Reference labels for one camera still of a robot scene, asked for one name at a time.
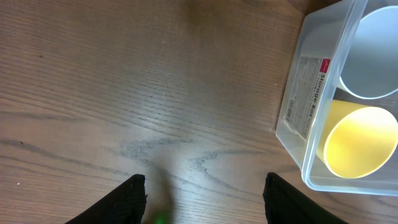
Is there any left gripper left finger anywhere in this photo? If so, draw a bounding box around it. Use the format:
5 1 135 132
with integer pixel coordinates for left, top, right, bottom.
67 174 147 224

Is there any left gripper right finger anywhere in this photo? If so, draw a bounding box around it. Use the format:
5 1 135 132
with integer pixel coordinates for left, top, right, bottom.
262 172 347 224

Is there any yellow plastic cup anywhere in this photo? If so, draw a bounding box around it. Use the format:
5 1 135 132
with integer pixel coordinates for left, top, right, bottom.
317 100 397 179

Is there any clear plastic storage container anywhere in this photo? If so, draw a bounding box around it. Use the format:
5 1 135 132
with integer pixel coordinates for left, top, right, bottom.
276 0 397 196

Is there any grey plastic cup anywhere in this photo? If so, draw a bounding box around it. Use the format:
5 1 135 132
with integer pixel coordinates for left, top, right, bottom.
338 6 397 100

